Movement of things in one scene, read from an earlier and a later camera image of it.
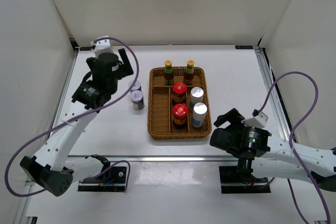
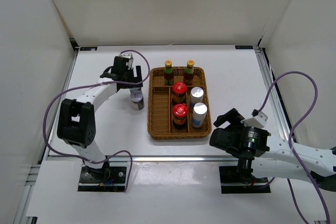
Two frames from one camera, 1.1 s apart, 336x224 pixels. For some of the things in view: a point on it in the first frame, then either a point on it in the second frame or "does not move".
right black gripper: x=233 y=117 does not move
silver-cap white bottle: x=199 y=112 does not move
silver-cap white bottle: x=196 y=96 does not move
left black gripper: x=126 y=69 to x=138 y=78
